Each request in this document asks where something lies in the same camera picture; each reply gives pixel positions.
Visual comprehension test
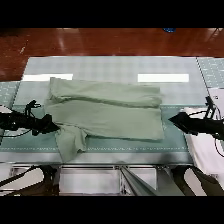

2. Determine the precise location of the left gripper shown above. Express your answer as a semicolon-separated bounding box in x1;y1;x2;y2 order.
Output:
32;113;61;137

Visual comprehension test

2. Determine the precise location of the black cable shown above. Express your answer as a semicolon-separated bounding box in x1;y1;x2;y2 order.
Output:
213;138;224;158

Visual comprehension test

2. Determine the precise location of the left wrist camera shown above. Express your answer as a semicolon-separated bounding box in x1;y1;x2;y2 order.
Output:
24;99;43;118

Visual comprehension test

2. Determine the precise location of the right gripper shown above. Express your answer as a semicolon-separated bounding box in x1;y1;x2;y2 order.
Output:
168;111;201;136

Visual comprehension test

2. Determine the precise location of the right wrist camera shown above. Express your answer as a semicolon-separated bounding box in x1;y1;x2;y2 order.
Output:
203;95;218;120

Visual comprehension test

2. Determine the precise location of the silver frame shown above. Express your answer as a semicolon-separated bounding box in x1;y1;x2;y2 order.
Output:
0;162;224;197

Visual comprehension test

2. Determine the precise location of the pale green T-shirt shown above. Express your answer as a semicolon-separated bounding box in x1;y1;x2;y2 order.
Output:
43;76;166;163

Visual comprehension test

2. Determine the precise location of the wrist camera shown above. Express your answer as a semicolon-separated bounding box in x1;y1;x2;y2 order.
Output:
203;95;218;120
24;99;43;118

